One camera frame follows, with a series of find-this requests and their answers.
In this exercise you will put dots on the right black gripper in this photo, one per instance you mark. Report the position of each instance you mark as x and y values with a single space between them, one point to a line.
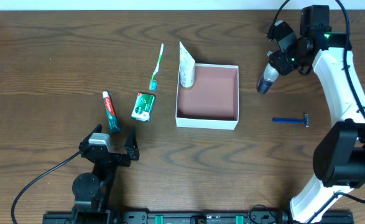
279 62

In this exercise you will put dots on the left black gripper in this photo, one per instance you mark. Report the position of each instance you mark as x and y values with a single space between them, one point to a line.
113 156

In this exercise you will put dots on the clear pump bottle blue liquid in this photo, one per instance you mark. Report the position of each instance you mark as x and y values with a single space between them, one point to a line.
268 77

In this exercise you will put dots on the blue disposable razor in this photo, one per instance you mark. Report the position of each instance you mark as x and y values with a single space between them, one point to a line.
304 121

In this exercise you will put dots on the white conditioner tube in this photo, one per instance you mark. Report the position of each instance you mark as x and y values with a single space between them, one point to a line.
186 68

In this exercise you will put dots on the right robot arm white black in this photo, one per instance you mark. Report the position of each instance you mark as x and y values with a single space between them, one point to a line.
339 159

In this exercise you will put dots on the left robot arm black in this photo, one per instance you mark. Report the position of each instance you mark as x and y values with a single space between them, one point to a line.
92 189

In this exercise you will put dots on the red green toothpaste tube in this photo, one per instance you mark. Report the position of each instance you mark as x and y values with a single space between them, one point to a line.
114 126

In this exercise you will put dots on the green white soap box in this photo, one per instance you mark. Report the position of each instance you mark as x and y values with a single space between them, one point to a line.
143 107

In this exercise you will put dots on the green white toothbrush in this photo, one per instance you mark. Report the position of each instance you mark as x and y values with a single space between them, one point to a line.
153 81

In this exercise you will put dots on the white box with pink interior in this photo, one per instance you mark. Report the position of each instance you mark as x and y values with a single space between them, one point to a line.
213 100

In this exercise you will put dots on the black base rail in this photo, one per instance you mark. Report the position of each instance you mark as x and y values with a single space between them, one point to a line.
257 216

